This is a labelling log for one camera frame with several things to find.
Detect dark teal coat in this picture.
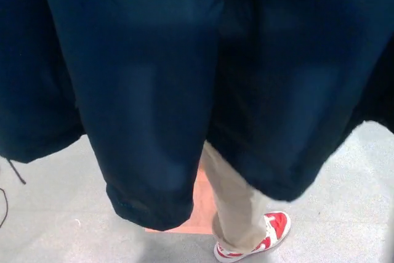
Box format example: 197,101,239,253
0,0,394,232

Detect orange rectangular floor mat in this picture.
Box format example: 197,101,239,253
144,164,223,235

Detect beige trousers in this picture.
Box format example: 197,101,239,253
199,141,267,253

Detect red white right sneaker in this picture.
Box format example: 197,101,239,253
213,211,292,263

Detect thin black floor cable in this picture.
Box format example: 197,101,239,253
0,187,9,230

